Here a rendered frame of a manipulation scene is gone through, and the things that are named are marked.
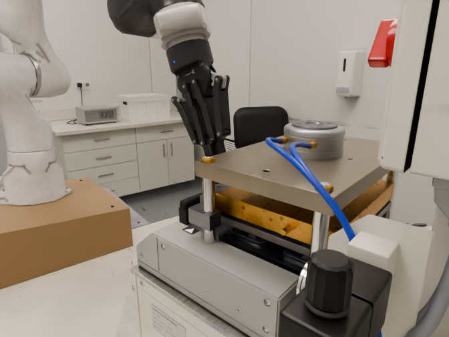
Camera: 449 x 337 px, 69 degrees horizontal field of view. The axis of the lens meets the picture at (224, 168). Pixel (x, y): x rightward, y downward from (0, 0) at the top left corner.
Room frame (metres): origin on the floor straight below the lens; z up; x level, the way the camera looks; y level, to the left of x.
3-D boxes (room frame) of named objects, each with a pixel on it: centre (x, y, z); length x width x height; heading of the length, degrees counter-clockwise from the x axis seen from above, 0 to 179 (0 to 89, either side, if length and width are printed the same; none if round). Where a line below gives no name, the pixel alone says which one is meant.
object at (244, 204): (0.43, -0.11, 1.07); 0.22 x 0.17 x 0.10; 139
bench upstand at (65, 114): (3.30, 1.11, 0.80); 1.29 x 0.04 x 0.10; 127
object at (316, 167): (0.40, -0.13, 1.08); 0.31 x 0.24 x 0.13; 139
